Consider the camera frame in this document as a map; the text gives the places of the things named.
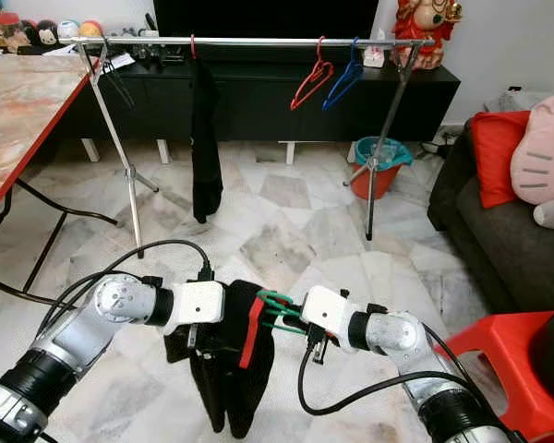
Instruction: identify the black flat television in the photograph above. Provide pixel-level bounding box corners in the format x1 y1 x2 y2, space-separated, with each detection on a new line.
153 0 379 42

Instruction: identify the red plastic stool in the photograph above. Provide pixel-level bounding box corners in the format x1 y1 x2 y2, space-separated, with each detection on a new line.
439 309 554 442

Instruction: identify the grey fabric sofa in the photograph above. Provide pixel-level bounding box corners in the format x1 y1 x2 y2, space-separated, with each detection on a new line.
427 115 554 315

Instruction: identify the small pink tissue box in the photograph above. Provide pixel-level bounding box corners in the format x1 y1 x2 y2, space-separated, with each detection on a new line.
362 43 386 68

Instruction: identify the pink marble folding table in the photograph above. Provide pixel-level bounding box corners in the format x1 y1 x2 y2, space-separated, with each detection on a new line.
0 54 121 310

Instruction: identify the clear jar red lid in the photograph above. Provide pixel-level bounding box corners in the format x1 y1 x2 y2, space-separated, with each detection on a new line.
0 11 22 49

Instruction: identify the small orange plush toy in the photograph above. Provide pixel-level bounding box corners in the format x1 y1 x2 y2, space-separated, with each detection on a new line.
78 18 104 41

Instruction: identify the black shirt yellow logo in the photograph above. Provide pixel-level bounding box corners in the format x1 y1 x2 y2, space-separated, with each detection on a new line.
190 57 224 224

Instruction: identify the red cushion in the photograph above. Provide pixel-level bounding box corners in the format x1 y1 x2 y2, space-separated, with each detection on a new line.
469 109 532 209

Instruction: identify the pink cat face pillow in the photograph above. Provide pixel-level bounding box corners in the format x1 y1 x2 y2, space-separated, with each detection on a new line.
510 94 554 206

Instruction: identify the black shirt red trim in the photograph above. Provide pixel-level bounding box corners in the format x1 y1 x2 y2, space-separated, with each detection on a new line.
164 280 267 435

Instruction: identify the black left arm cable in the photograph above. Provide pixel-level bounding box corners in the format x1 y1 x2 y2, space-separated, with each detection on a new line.
37 238 213 338

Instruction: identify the small white plush toy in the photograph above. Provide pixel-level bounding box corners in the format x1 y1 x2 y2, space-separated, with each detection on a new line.
59 18 81 41

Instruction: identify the blue plastic hanger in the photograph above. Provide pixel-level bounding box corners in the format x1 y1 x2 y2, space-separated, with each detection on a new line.
321 37 366 112

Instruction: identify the black TV cabinet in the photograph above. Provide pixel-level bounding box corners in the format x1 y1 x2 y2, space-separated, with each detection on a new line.
74 55 461 167

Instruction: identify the white paper stack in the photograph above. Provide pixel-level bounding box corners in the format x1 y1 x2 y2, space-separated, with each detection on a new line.
102 53 136 71

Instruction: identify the orange bucket teal liner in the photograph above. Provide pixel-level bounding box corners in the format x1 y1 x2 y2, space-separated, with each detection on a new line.
349 136 415 202

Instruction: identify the green plastic hanger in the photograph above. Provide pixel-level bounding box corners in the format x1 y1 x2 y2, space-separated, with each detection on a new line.
257 289 307 333

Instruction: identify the small black plush toy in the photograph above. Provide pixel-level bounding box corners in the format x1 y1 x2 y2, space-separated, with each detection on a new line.
37 20 61 47

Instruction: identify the dark metal hanger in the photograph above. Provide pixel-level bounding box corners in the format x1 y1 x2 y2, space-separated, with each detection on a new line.
100 42 138 110

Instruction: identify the side table white lace cloth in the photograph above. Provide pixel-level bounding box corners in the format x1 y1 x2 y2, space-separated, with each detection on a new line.
485 88 550 116

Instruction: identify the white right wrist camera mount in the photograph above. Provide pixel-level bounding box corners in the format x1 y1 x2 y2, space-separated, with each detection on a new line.
300 286 352 344

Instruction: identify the red laughing Buddha statue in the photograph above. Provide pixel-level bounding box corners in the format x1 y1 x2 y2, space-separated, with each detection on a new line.
392 0 463 70

